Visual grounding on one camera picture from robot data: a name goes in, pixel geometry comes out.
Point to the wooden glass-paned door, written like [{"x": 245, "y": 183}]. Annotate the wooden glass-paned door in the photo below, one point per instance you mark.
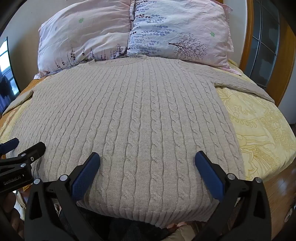
[{"x": 284, "y": 69}]

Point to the blue floral pillow with tree print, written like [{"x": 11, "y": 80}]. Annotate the blue floral pillow with tree print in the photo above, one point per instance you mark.
[{"x": 180, "y": 27}]

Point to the dark cloth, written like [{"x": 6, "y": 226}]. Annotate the dark cloth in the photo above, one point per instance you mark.
[{"x": 129, "y": 231}]

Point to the pink floral pillow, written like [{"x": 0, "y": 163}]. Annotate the pink floral pillow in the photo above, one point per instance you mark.
[{"x": 87, "y": 34}]

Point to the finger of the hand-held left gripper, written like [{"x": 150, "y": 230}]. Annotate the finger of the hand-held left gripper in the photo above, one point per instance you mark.
[
  {"x": 9, "y": 144},
  {"x": 27, "y": 154}
]

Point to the window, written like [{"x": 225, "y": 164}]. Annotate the window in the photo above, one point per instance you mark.
[{"x": 7, "y": 69}]

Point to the yellow patterned bed sheet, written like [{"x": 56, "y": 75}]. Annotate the yellow patterned bed sheet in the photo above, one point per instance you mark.
[{"x": 259, "y": 129}]

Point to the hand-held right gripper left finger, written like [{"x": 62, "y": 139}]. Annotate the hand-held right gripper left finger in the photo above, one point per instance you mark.
[{"x": 85, "y": 176}]

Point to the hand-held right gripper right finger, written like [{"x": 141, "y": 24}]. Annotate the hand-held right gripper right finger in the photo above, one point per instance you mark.
[{"x": 209, "y": 176}]

